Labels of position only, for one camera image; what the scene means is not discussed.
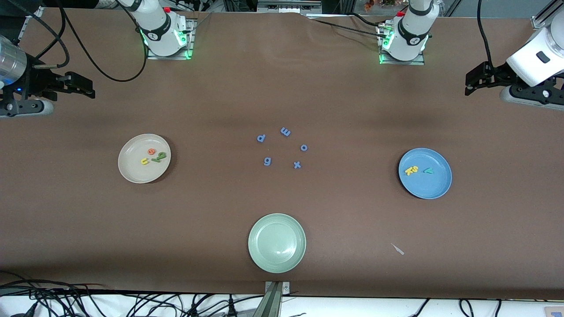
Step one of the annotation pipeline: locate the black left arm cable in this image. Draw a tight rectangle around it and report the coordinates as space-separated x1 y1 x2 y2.
477 0 494 64

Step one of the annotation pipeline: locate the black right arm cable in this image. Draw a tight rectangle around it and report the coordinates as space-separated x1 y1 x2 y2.
0 0 148 82

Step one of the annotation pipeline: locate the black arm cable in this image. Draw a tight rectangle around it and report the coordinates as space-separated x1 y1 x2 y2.
477 0 494 64
0 0 148 82

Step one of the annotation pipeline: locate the grey metal frame piece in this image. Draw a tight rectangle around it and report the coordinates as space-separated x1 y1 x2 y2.
257 0 323 15

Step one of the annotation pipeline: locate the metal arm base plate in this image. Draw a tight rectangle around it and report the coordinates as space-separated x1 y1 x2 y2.
146 18 195 60
378 24 426 66

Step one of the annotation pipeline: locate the aluminium frame rail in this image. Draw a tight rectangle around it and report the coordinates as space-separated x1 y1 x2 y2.
531 0 557 29
15 7 45 47

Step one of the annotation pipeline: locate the beige brown plate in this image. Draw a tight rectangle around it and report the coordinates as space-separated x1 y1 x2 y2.
118 133 172 184

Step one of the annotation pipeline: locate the blue plate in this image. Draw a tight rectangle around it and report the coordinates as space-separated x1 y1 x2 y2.
398 147 453 200

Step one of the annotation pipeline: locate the grey metal bracket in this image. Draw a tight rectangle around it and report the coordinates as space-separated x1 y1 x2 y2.
263 280 291 317

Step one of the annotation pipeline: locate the green plate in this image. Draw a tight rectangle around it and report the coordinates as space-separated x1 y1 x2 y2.
248 213 307 274

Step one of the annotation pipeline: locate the brown table cover sheet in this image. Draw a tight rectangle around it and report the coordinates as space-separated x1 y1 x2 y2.
0 8 564 300

